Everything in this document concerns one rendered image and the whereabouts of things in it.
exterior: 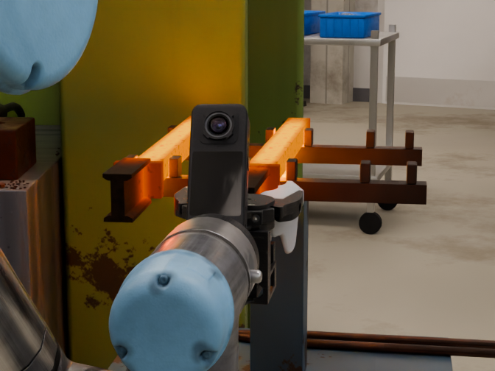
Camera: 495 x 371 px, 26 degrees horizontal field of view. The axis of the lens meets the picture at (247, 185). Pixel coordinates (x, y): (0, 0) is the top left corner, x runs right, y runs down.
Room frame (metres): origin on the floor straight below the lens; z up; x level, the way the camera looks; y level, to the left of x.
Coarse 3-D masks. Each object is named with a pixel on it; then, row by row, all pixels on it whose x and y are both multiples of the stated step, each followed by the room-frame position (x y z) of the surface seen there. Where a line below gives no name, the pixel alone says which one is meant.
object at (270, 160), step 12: (288, 120) 1.33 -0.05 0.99; (300, 120) 1.33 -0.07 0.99; (276, 132) 1.23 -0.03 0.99; (288, 132) 1.23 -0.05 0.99; (300, 132) 1.24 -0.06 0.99; (264, 144) 1.15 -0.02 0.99; (276, 144) 1.15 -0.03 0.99; (288, 144) 1.15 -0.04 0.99; (300, 144) 1.24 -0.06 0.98; (264, 156) 1.07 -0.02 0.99; (276, 156) 1.07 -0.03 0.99; (288, 156) 1.13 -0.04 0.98; (252, 168) 0.99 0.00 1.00; (264, 168) 0.99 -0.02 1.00; (276, 168) 0.99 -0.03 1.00; (252, 180) 0.93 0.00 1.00; (264, 180) 0.99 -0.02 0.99; (276, 180) 0.99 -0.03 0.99; (252, 192) 0.90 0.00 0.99
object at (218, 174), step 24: (192, 120) 0.84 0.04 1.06; (216, 120) 0.84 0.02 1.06; (240, 120) 0.84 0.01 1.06; (192, 144) 0.83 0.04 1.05; (216, 144) 0.83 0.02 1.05; (240, 144) 0.83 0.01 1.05; (192, 168) 0.82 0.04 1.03; (216, 168) 0.82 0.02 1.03; (240, 168) 0.82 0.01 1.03; (192, 192) 0.81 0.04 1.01; (216, 192) 0.81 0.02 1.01; (240, 192) 0.81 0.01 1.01; (192, 216) 0.80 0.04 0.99; (240, 216) 0.80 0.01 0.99
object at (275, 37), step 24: (264, 0) 1.92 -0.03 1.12; (288, 0) 1.92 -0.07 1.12; (264, 24) 1.92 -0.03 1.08; (288, 24) 1.92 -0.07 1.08; (264, 48) 1.92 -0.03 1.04; (288, 48) 1.92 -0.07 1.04; (264, 72) 1.92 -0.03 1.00; (288, 72) 1.92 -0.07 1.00; (264, 96) 1.92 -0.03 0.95; (288, 96) 1.92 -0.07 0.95; (264, 120) 1.92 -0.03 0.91
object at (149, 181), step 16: (176, 128) 1.26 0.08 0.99; (160, 144) 1.15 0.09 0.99; (176, 144) 1.15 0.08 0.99; (128, 160) 0.99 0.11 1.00; (144, 160) 0.99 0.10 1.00; (160, 160) 1.05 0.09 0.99; (112, 176) 0.92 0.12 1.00; (128, 176) 0.92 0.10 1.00; (144, 176) 1.00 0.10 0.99; (160, 176) 1.00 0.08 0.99; (112, 192) 0.92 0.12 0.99; (128, 192) 0.94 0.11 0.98; (144, 192) 1.00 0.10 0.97; (160, 192) 1.00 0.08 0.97; (112, 208) 0.92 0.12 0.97; (128, 208) 0.94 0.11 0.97; (144, 208) 0.97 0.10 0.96
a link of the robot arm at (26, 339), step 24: (0, 264) 0.66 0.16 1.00; (0, 288) 0.66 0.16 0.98; (24, 288) 0.70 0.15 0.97; (0, 312) 0.66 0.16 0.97; (24, 312) 0.68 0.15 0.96; (0, 336) 0.66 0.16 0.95; (24, 336) 0.68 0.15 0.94; (48, 336) 0.71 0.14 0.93; (0, 360) 0.66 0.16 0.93; (24, 360) 0.68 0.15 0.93; (48, 360) 0.70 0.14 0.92
